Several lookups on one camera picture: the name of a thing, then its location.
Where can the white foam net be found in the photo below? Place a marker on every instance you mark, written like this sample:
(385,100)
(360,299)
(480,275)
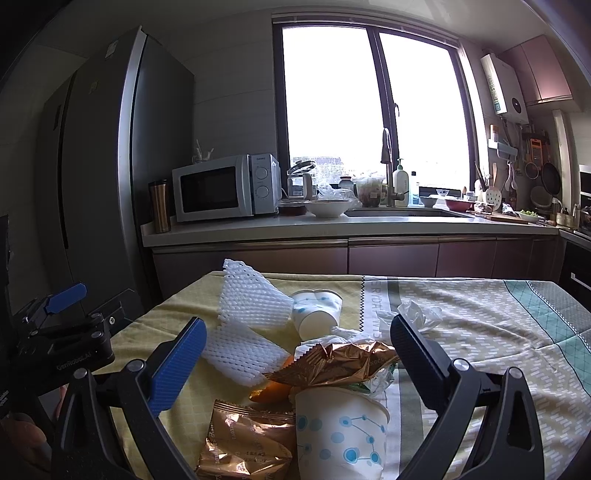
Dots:
(247,297)
(241,354)

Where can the gold foil snack wrapper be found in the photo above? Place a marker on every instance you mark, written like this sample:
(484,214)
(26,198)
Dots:
(336,365)

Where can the green snoopy snack wrapper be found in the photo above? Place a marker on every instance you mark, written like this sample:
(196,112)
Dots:
(376,385)

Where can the white microwave oven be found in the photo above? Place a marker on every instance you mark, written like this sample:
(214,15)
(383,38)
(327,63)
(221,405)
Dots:
(231,187)

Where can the white water heater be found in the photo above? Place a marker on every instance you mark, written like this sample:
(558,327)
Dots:
(505,90)

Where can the white ceramic bowl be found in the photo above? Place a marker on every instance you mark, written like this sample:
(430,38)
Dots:
(327,209)

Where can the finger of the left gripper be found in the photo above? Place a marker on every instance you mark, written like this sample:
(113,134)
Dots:
(57,303)

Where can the gold snack bag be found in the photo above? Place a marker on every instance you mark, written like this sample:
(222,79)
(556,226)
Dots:
(247,443)

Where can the kitchen counter with cabinets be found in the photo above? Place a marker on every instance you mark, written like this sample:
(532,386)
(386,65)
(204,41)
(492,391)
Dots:
(440,245)

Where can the dark red bowl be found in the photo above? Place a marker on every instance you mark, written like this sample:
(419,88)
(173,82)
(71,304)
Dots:
(461,206)

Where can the window frame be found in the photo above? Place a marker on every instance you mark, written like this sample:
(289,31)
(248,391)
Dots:
(340,85)

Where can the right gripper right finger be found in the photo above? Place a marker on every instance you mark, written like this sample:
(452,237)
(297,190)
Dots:
(508,444)

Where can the dotted paper cup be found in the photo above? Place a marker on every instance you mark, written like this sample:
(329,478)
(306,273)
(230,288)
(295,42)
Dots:
(341,434)
(316,312)

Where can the glass electric kettle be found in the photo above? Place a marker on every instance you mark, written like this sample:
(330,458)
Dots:
(301,182)

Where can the built-in black oven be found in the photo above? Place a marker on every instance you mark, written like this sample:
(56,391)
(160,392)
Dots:
(574,260)

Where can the pink wall cabinet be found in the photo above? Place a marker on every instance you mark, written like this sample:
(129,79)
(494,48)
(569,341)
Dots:
(539,72)

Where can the kitchen faucet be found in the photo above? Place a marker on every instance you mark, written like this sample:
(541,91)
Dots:
(388,161)

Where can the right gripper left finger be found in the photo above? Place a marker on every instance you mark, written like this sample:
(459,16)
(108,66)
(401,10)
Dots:
(88,444)

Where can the black frying pan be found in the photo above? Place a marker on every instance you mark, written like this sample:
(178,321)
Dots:
(550,176)

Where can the copper thermos tumbler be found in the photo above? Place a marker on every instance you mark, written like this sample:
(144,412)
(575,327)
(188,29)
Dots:
(158,195)

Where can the orange peel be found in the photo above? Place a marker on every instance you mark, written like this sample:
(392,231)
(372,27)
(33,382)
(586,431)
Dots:
(272,393)

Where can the white soap dispenser bottle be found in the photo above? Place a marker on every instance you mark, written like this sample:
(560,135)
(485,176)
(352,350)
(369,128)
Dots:
(401,186)

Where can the glass food jar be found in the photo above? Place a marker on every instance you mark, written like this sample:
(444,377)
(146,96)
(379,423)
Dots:
(369,190)

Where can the white tissue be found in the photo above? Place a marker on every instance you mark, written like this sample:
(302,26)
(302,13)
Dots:
(424,318)
(337,335)

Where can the grey refrigerator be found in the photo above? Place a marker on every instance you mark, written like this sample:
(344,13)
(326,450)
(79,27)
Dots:
(119,123)

